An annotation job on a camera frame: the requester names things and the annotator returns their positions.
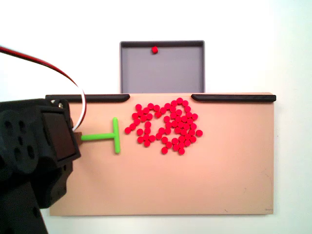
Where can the beige rectangular board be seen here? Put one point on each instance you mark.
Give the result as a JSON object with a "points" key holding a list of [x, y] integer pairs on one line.
{"points": [[170, 182]]}

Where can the red cylindrical granule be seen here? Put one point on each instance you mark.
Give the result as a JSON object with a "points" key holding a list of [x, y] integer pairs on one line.
{"points": [[181, 151], [163, 110], [143, 118], [177, 130], [149, 116], [135, 115], [181, 145], [189, 121], [181, 139], [146, 137], [154, 50], [189, 114], [140, 131], [147, 143], [150, 105], [174, 103], [183, 131], [179, 100], [158, 114], [167, 131], [137, 121], [178, 119], [168, 125], [173, 115], [168, 144], [147, 130], [148, 124], [132, 126], [146, 111], [140, 139], [174, 124], [164, 150], [140, 113], [164, 139], [199, 132], [127, 130], [178, 112], [176, 147], [187, 142], [156, 107], [173, 109], [152, 138], [185, 103], [167, 105], [192, 132], [167, 119], [186, 126], [194, 116], [193, 139], [175, 141], [193, 126], [158, 136], [162, 130], [138, 106], [187, 136], [184, 118], [181, 124], [187, 108]]}

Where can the grey square tray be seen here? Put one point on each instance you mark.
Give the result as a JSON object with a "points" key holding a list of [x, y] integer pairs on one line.
{"points": [[161, 73]]}

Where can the green T-shaped pusher tool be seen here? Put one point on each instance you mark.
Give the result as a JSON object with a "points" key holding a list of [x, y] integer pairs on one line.
{"points": [[97, 137]]}

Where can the black edge rail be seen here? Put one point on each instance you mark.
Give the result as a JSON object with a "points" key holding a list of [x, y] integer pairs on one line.
{"points": [[231, 98], [102, 98]]}

